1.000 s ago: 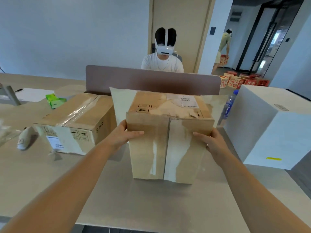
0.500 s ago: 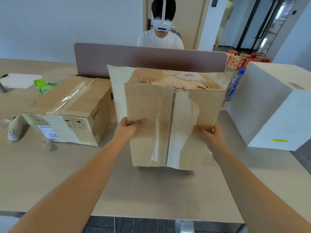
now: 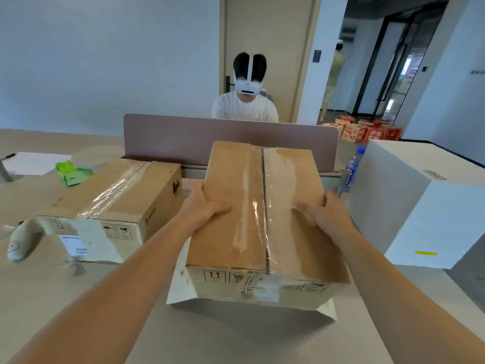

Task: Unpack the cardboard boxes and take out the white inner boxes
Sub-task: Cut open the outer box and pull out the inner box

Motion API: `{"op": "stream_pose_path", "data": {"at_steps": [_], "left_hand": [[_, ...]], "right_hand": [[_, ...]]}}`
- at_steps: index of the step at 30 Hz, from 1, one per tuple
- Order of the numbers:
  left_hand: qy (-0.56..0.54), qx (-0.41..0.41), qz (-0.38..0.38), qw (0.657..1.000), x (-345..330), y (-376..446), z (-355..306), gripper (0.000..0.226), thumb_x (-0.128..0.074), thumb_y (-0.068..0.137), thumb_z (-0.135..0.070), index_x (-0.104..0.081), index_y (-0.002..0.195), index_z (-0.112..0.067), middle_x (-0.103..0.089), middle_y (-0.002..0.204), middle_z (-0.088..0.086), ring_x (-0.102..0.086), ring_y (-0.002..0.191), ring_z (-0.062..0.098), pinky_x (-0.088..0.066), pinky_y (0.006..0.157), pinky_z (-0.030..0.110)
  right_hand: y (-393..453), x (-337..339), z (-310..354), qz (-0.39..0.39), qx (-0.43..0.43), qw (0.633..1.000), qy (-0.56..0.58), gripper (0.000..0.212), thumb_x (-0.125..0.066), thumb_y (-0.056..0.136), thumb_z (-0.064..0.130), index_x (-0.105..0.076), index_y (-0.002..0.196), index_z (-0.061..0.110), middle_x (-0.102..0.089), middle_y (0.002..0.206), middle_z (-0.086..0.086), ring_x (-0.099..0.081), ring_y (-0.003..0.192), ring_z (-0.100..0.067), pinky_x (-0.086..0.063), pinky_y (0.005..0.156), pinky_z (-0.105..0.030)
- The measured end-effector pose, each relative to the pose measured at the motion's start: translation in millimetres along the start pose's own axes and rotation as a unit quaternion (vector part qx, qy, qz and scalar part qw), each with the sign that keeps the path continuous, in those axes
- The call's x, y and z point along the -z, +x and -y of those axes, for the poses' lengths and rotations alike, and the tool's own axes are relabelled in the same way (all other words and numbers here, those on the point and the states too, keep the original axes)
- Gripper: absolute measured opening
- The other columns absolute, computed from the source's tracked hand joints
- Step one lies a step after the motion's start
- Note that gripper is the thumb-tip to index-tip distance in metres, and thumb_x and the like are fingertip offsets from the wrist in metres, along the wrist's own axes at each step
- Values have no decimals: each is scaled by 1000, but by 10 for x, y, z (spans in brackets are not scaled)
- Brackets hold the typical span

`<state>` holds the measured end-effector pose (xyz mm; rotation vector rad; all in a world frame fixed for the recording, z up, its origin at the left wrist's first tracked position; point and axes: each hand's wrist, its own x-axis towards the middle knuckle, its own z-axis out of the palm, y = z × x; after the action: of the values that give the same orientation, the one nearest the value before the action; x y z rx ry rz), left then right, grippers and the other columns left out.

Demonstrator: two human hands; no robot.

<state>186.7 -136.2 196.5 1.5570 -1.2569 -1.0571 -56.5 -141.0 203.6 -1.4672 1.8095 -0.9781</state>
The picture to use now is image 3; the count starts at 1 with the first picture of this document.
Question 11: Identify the person's right hand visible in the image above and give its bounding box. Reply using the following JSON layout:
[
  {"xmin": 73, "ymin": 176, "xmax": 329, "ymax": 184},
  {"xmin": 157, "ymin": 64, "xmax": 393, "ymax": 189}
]
[{"xmin": 295, "ymin": 191, "xmax": 359, "ymax": 247}]

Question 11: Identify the beige round lid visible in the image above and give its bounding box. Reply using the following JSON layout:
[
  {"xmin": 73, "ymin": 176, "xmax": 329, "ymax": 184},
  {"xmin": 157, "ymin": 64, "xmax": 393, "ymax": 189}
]
[{"xmin": 70, "ymin": 145, "xmax": 125, "ymax": 172}]

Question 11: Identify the blue water bottle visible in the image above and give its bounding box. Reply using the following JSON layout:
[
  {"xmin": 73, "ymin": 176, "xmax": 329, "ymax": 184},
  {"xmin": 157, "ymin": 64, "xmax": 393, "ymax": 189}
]
[{"xmin": 344, "ymin": 145, "xmax": 367, "ymax": 192}]

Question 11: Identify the white paper sheet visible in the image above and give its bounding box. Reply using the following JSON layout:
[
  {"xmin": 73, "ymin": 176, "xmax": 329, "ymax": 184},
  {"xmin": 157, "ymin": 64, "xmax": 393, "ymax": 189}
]
[{"xmin": 2, "ymin": 152, "xmax": 72, "ymax": 176}]

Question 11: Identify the white handheld controller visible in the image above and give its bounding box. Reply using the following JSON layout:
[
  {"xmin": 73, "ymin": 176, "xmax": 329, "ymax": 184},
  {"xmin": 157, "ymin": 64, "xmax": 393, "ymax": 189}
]
[{"xmin": 6, "ymin": 218, "xmax": 47, "ymax": 261}]

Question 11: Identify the person's right forearm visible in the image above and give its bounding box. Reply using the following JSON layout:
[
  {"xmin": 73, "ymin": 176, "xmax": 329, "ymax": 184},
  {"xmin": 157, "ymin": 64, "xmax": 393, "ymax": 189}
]
[{"xmin": 335, "ymin": 225, "xmax": 485, "ymax": 364}]

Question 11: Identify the pile of red boxes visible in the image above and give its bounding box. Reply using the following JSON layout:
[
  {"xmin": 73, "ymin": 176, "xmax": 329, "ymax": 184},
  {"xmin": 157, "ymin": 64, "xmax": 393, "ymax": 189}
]
[{"xmin": 321, "ymin": 115, "xmax": 403, "ymax": 144}]

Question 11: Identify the large white box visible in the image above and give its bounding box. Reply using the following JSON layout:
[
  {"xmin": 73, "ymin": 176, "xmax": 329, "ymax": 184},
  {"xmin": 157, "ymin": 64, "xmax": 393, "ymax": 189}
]
[{"xmin": 346, "ymin": 139, "xmax": 485, "ymax": 270}]

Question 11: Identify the mauve desk divider panel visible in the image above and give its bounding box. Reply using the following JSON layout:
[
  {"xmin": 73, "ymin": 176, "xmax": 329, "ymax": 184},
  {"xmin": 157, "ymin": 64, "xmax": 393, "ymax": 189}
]
[{"xmin": 124, "ymin": 113, "xmax": 339, "ymax": 173}]

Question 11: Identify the green tissue packet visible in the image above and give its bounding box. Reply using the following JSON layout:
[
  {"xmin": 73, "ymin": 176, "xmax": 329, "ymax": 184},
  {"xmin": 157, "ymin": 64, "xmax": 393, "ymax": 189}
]
[{"xmin": 55, "ymin": 161, "xmax": 94, "ymax": 187}]

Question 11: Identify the beige wooden door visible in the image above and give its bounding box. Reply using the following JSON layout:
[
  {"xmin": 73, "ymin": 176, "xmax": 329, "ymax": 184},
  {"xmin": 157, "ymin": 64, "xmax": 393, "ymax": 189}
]
[{"xmin": 219, "ymin": 0, "xmax": 323, "ymax": 124}]

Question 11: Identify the cardboard box with black print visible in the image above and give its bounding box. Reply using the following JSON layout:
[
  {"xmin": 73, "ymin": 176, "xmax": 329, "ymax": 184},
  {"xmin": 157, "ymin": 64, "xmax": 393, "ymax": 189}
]
[{"xmin": 36, "ymin": 158, "xmax": 184, "ymax": 264}]

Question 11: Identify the white headset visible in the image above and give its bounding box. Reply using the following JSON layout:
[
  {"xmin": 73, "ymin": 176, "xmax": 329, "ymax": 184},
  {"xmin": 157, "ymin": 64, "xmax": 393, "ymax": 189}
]
[{"xmin": 233, "ymin": 53, "xmax": 263, "ymax": 96}]

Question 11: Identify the person's left hand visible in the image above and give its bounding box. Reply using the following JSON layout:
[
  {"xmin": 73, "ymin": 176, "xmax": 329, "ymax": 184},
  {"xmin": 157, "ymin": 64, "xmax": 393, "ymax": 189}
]
[{"xmin": 177, "ymin": 182, "xmax": 232, "ymax": 239}]

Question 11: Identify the person's left forearm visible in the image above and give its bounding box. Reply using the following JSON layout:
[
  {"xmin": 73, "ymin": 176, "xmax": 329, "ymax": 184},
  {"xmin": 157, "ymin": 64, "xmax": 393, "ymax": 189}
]
[{"xmin": 8, "ymin": 220, "xmax": 198, "ymax": 364}]

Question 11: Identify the taped brown cardboard box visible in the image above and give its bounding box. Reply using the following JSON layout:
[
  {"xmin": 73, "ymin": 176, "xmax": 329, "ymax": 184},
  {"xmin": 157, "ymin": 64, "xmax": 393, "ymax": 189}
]
[{"xmin": 167, "ymin": 141, "xmax": 351, "ymax": 321}]

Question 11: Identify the black framed glass door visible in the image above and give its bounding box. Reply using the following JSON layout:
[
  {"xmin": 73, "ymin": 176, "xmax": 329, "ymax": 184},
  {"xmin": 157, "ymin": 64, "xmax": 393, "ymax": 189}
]
[{"xmin": 352, "ymin": 0, "xmax": 452, "ymax": 123}]

